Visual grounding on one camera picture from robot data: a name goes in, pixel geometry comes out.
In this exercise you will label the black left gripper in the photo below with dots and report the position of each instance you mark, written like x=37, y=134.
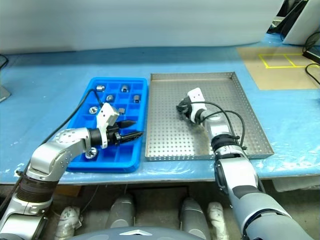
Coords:
x=112, y=135

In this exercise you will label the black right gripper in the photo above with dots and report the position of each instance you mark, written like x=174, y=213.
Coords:
x=187, y=107

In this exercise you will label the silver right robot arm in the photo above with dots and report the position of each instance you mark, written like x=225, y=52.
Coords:
x=240, y=170

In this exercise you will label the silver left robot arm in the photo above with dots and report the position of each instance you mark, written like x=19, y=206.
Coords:
x=50, y=157

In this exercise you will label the blue compartment tray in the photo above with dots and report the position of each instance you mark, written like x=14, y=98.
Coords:
x=125, y=155

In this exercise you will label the perforated metal tray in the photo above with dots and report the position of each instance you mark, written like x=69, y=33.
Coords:
x=170, y=135

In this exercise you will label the grey rounded robot leg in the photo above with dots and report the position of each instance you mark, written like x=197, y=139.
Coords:
x=121, y=210
x=192, y=212

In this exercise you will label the brown cardboard piece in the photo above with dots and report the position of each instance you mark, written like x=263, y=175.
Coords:
x=67, y=191

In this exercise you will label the brown table mat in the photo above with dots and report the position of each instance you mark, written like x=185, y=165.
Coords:
x=280, y=75

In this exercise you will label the grey robot torso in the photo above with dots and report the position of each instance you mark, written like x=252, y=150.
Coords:
x=140, y=235

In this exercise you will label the white crumpled floor object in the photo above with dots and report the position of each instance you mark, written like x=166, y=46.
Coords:
x=67, y=220
x=216, y=215

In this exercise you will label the clear plastic bin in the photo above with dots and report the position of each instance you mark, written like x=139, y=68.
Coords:
x=295, y=183

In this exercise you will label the black flat device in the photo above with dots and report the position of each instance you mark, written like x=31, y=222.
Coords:
x=313, y=53

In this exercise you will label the white slanted board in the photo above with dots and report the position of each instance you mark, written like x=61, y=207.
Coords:
x=300, y=25

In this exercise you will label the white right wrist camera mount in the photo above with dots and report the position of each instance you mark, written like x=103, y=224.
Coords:
x=196, y=95

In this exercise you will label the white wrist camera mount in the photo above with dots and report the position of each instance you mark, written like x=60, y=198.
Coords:
x=196, y=95
x=108, y=115

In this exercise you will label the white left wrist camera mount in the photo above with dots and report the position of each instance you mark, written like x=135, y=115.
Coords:
x=108, y=115

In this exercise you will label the grey metal base plate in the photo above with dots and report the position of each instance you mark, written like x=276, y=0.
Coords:
x=3, y=92

